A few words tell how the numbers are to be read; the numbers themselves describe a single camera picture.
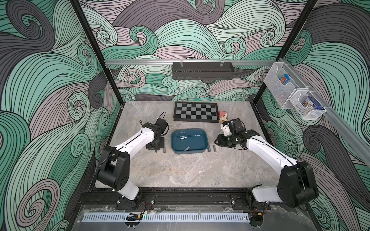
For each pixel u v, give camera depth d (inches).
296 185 16.1
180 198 29.6
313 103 25.4
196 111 43.4
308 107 25.5
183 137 38.5
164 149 36.4
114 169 17.3
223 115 43.3
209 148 36.4
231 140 28.1
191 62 36.1
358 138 20.4
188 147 36.4
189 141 38.6
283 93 32.9
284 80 32.7
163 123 28.3
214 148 36.4
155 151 33.5
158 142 29.0
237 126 26.4
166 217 27.5
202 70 42.1
